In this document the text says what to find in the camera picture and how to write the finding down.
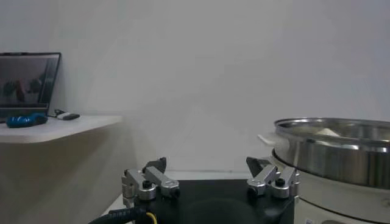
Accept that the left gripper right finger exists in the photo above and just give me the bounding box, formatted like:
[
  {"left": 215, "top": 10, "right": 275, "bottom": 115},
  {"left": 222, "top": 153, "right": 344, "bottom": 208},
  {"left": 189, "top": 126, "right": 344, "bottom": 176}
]
[{"left": 246, "top": 156, "right": 301, "bottom": 199}]

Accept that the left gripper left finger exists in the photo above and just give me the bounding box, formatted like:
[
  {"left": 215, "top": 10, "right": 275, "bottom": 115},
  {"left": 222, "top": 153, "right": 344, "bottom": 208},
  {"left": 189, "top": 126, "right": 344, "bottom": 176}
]
[{"left": 121, "top": 156, "right": 181, "bottom": 208}]

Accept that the white steamed baozi bun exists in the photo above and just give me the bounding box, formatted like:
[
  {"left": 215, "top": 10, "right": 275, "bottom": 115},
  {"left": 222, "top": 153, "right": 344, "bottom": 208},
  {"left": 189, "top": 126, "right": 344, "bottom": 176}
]
[{"left": 315, "top": 127, "right": 341, "bottom": 138}]

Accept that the stainless steel steamer basket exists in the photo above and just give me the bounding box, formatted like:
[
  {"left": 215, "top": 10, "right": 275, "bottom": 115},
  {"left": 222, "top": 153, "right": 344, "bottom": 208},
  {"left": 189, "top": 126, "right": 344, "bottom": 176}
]
[{"left": 257, "top": 117, "right": 390, "bottom": 189}]

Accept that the white electric cooking pot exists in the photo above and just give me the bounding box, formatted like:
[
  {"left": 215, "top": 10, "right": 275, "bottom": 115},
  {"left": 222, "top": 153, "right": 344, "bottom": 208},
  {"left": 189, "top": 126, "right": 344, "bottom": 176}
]
[{"left": 271, "top": 149, "right": 390, "bottom": 224}]

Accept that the white side table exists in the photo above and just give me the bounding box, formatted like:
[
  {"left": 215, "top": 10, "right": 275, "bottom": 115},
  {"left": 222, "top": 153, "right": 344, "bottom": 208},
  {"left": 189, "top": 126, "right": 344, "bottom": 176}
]
[{"left": 0, "top": 114, "right": 124, "bottom": 144}]

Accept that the blue computer mouse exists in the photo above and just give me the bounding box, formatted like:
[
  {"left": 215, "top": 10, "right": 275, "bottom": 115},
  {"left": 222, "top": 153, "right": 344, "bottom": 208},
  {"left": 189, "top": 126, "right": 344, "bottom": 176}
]
[{"left": 5, "top": 112, "right": 49, "bottom": 128}]

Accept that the black laptop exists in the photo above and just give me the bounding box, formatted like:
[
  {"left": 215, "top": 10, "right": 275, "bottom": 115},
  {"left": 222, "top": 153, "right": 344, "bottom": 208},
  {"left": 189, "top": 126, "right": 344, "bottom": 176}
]
[{"left": 0, "top": 52, "right": 62, "bottom": 122}]

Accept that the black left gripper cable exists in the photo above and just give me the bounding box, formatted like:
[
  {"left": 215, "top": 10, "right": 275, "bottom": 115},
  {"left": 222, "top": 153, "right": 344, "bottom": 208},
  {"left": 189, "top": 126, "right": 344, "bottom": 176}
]
[{"left": 88, "top": 206, "right": 150, "bottom": 224}]

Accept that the black looped cable white plug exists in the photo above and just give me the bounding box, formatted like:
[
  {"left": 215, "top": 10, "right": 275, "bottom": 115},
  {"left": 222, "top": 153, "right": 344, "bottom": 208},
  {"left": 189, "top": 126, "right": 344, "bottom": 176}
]
[{"left": 47, "top": 108, "right": 69, "bottom": 121}]

